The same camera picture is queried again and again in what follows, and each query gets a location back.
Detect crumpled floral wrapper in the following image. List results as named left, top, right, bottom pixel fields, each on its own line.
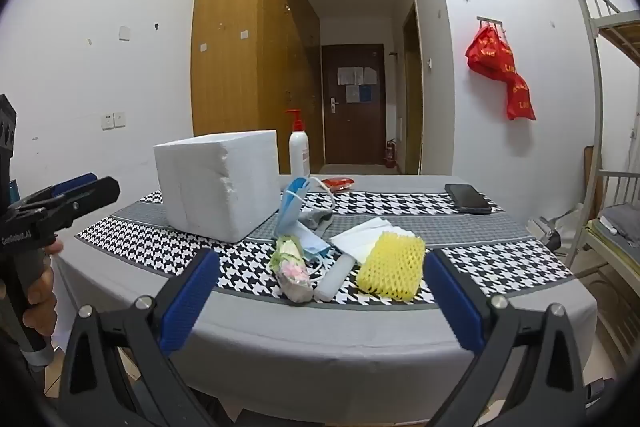
left=269, top=235, right=314, bottom=304

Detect person's left hand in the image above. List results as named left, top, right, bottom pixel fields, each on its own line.
left=24, top=241, right=65, bottom=339

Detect grey sock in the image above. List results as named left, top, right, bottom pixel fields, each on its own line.
left=299, top=207, right=336, bottom=232

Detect wooden wardrobe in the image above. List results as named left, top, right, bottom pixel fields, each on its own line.
left=191, top=0, right=322, bottom=175

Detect black smartphone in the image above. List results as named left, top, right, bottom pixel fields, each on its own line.
left=444, top=183, right=493, bottom=214

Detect white foam box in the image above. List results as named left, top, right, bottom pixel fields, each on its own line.
left=153, top=130, right=281, bottom=242

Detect red plastic bag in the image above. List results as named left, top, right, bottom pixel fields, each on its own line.
left=465, top=26, right=516, bottom=80
left=505, top=72, right=537, bottom=122

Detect wooden boards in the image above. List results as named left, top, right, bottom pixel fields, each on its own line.
left=582, top=146, right=604, bottom=220

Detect wooden side door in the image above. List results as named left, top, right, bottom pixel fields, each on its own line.
left=402, top=1, right=424, bottom=175

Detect metal bunk bed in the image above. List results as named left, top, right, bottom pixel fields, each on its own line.
left=565, top=0, right=640, bottom=280

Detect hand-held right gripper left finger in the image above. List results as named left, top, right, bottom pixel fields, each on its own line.
left=56, top=248, right=236, bottom=427

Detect houndstooth tablecloth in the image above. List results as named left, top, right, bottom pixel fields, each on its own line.
left=75, top=189, right=576, bottom=310

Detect grey bedding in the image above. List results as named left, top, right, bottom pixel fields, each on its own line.
left=597, top=204, right=640, bottom=253

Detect white pump bottle red pump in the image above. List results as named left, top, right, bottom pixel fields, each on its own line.
left=284, top=109, right=312, bottom=178

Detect light blue face mask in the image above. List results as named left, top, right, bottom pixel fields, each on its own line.
left=287, top=227, right=333, bottom=284

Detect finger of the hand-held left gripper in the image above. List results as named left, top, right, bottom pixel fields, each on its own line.
left=50, top=173, right=99, bottom=198
left=7, top=177, right=122, bottom=228

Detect white tissue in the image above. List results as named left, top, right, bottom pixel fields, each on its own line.
left=330, top=217, right=417, bottom=265

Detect grey table cover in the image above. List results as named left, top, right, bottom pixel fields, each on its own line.
left=50, top=174, right=598, bottom=410

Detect brown entrance door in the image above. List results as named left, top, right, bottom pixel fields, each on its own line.
left=321, top=44, right=386, bottom=165

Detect white foam tube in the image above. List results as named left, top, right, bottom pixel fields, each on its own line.
left=313, top=253, right=357, bottom=302

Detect red snack packet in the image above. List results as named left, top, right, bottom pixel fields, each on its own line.
left=321, top=175, right=355, bottom=192

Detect yellow foam fruit net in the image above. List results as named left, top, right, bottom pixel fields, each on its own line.
left=356, top=231, right=427, bottom=302

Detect blue paper notice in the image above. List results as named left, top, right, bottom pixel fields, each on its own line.
left=346, top=84, right=374, bottom=104

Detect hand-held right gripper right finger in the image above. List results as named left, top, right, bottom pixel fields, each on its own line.
left=424, top=248, right=588, bottom=427

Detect white paper notices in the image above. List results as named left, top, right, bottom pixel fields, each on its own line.
left=337, top=67, right=379, bottom=86

